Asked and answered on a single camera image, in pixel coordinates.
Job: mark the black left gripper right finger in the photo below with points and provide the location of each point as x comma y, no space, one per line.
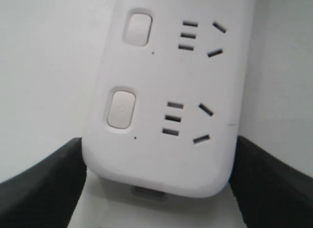
270,193

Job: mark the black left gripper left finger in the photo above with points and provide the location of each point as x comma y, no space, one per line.
46,194

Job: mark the white five-outlet power strip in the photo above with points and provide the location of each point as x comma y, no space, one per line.
166,108

